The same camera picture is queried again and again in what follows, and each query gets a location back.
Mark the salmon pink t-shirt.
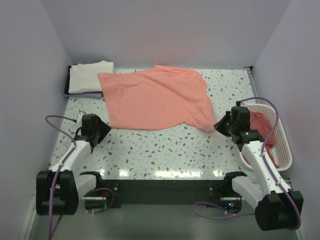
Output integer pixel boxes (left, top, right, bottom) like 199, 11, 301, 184
98, 65, 216, 132

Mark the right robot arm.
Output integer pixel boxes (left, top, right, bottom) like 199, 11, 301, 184
214, 104, 304, 231

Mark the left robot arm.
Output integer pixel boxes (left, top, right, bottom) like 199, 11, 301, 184
35, 114, 112, 216

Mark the dark pink t-shirt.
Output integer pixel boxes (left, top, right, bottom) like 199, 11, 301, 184
250, 111, 279, 169

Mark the folded lavender t-shirt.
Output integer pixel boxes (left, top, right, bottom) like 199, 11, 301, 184
63, 92, 103, 99

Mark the folded cream t-shirt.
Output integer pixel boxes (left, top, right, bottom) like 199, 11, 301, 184
68, 60, 114, 94

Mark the white plastic laundry basket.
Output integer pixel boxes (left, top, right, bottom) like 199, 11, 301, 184
242, 103, 293, 172

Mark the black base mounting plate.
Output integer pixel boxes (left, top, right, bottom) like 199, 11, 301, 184
84, 178, 245, 210

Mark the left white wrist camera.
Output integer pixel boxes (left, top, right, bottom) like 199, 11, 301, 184
75, 110, 86, 124

